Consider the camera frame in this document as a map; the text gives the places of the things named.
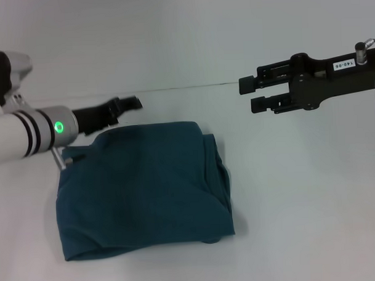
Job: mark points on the left wrist camera housing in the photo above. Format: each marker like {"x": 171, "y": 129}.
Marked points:
{"x": 6, "y": 73}

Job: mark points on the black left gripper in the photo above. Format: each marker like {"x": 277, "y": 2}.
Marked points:
{"x": 94, "y": 117}

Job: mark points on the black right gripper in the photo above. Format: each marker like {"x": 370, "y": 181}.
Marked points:
{"x": 327, "y": 80}

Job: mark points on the teal t-shirt with FREE print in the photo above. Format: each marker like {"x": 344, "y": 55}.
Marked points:
{"x": 139, "y": 185}

